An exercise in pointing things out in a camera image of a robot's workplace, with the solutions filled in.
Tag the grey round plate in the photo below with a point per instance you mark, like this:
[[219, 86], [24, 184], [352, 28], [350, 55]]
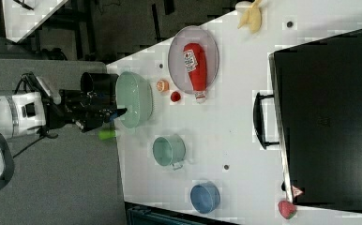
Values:
[[176, 66]]

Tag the blue bowl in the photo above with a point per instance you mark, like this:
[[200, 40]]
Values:
[[205, 197]]

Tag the red strawberry toy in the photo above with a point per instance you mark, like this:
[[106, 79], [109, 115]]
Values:
[[286, 209]]

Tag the black cylinder container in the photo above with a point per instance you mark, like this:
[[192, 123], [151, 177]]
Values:
[[100, 83]]

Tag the black toaster oven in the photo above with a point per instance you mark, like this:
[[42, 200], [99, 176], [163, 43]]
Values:
[[317, 93]]

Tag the green cup with handle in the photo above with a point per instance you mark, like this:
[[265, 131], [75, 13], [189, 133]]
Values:
[[169, 150]]

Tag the small red tomato toy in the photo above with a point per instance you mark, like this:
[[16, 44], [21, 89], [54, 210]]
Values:
[[175, 96]]

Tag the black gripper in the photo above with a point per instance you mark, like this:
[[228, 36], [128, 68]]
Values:
[[86, 110]]

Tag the red plush ketchup bottle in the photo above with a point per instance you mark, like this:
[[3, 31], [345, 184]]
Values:
[[195, 63]]

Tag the green perforated colander basket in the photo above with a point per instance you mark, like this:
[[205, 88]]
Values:
[[134, 93]]

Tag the orange slice toy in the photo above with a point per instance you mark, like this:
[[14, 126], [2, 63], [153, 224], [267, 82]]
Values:
[[162, 86]]

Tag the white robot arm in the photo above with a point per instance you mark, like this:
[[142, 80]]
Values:
[[25, 114]]

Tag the green marker object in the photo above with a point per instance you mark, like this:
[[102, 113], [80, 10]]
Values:
[[106, 134]]

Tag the peeled banana toy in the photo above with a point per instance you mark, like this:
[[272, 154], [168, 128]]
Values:
[[251, 16]]

